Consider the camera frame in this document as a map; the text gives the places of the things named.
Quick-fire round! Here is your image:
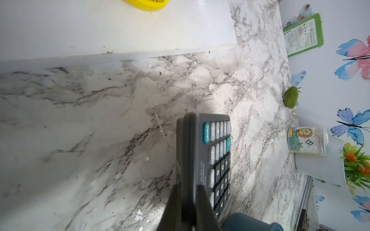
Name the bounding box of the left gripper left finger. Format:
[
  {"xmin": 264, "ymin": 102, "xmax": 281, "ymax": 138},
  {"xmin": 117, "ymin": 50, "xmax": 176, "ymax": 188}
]
[{"xmin": 157, "ymin": 184, "xmax": 182, "ymax": 231}]

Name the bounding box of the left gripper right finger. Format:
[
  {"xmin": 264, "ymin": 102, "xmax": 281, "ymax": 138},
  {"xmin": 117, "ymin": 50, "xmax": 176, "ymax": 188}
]
[{"xmin": 196, "ymin": 185, "xmax": 221, "ymax": 231}]

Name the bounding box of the dark teal storage tray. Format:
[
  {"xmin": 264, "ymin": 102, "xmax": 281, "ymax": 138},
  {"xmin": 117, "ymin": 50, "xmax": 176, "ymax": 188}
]
[{"xmin": 222, "ymin": 213, "xmax": 284, "ymax": 231}]

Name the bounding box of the black calculator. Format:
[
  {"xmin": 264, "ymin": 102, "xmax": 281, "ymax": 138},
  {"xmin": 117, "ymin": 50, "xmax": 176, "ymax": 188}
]
[{"xmin": 176, "ymin": 113, "xmax": 232, "ymax": 224}]

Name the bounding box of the round sticker roll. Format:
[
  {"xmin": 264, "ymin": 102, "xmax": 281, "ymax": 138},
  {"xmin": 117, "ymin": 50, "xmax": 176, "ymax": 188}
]
[{"xmin": 287, "ymin": 127, "xmax": 329, "ymax": 156}]

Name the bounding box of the flower bouquet pot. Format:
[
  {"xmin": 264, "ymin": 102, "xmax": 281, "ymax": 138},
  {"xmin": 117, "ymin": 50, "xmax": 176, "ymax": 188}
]
[{"xmin": 294, "ymin": 138, "xmax": 370, "ymax": 196}]

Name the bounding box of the green framed card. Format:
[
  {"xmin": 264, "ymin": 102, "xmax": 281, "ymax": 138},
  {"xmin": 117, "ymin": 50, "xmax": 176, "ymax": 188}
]
[{"xmin": 284, "ymin": 13, "xmax": 324, "ymax": 57}]

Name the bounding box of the yellow plastic jar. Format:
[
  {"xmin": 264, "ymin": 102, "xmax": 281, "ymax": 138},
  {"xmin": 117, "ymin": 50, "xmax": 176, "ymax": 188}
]
[{"xmin": 124, "ymin": 0, "xmax": 170, "ymax": 12}]

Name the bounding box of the white wooden riser shelf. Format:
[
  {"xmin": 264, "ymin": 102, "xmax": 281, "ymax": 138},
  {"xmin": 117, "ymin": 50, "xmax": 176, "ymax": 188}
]
[{"xmin": 1, "ymin": 1, "xmax": 237, "ymax": 73}]

